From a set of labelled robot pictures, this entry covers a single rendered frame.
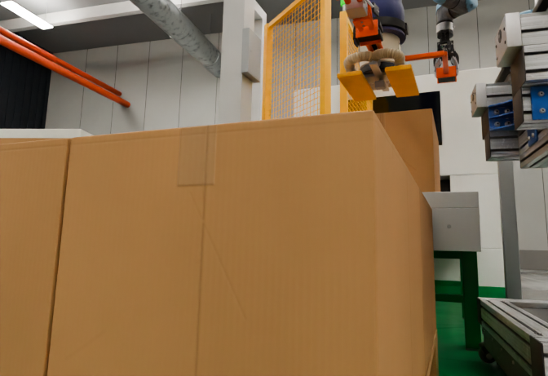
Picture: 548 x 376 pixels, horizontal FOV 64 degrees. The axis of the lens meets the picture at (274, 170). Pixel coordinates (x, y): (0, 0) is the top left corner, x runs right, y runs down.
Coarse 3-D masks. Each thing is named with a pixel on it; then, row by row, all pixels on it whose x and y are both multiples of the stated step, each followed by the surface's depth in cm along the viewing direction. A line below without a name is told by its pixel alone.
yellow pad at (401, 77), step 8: (408, 64) 167; (392, 72) 170; (400, 72) 170; (408, 72) 170; (392, 80) 179; (400, 80) 179; (408, 80) 178; (392, 88) 189; (400, 88) 188; (408, 88) 188; (416, 88) 188; (400, 96) 199
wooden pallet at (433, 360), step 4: (436, 332) 141; (436, 336) 140; (436, 340) 139; (432, 344) 122; (436, 344) 138; (432, 348) 117; (436, 348) 138; (432, 352) 115; (436, 352) 136; (432, 356) 114; (436, 356) 135; (432, 360) 132; (436, 360) 134; (428, 364) 102; (432, 364) 131; (436, 364) 133; (428, 368) 98; (432, 368) 131; (436, 368) 132; (428, 372) 97; (432, 372) 131; (436, 372) 131
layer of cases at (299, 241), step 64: (192, 128) 51; (256, 128) 47; (320, 128) 45; (0, 192) 61; (64, 192) 57; (128, 192) 53; (192, 192) 49; (256, 192) 46; (320, 192) 44; (384, 192) 47; (0, 256) 59; (64, 256) 55; (128, 256) 51; (192, 256) 48; (256, 256) 45; (320, 256) 42; (384, 256) 45; (0, 320) 57; (64, 320) 53; (128, 320) 50; (192, 320) 47; (256, 320) 44; (320, 320) 42; (384, 320) 43
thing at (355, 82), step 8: (352, 72) 175; (360, 72) 174; (344, 80) 180; (352, 80) 180; (360, 80) 180; (352, 88) 190; (360, 88) 189; (368, 88) 189; (352, 96) 200; (360, 96) 200; (368, 96) 200
